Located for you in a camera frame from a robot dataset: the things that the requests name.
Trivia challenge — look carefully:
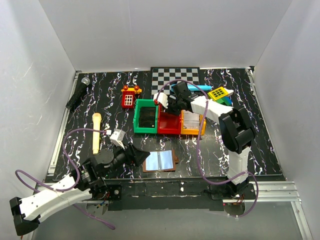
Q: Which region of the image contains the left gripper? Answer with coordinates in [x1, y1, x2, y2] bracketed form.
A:
[101, 140, 150, 178]

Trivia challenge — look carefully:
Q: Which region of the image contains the brown leather card holder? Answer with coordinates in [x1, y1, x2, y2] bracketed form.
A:
[142, 150, 179, 173]

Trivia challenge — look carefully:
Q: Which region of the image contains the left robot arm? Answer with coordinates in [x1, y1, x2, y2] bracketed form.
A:
[9, 144, 150, 236]

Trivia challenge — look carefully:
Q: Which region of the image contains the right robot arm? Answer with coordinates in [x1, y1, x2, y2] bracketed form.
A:
[154, 79, 256, 199]

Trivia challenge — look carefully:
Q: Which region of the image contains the white printed card stack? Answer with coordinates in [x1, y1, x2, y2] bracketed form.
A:
[183, 111, 200, 130]

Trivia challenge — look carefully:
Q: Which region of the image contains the black card stack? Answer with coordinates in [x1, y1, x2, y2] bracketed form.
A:
[138, 107, 156, 128]

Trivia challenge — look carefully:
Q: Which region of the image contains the blue toy microphone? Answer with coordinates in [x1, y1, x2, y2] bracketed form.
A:
[171, 83, 213, 93]

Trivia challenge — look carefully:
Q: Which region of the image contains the red plastic bin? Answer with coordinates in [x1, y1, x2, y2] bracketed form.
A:
[157, 104, 182, 135]

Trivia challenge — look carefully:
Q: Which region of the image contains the yellow plastic bin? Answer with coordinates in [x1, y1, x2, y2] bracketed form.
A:
[180, 110, 203, 136]

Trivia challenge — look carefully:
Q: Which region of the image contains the checkered board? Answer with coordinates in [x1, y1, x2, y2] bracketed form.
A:
[150, 67, 204, 98]

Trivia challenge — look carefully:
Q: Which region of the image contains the green plastic bin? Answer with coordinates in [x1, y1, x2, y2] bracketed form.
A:
[133, 99, 158, 134]

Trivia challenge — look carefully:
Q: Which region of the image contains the yellow green toy block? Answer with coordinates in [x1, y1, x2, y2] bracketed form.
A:
[207, 86, 234, 106]

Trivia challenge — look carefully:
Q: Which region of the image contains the red toy phone booth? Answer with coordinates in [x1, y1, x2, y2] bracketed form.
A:
[121, 85, 142, 109]

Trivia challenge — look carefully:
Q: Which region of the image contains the cream toy microphone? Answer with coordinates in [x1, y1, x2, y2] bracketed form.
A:
[92, 112, 102, 155]

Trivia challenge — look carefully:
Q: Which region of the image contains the black microphone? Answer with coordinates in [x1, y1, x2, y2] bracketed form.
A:
[65, 77, 91, 112]

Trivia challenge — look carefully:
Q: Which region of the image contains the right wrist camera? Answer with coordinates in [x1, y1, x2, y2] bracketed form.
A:
[153, 92, 168, 109]

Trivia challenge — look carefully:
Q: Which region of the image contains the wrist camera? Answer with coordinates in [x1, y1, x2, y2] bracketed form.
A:
[109, 129, 125, 149]
[153, 92, 168, 109]

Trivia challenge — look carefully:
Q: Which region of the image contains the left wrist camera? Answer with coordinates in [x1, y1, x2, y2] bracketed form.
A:
[109, 129, 125, 149]

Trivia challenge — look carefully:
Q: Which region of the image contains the black base frame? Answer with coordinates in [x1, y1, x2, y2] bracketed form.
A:
[86, 178, 255, 212]

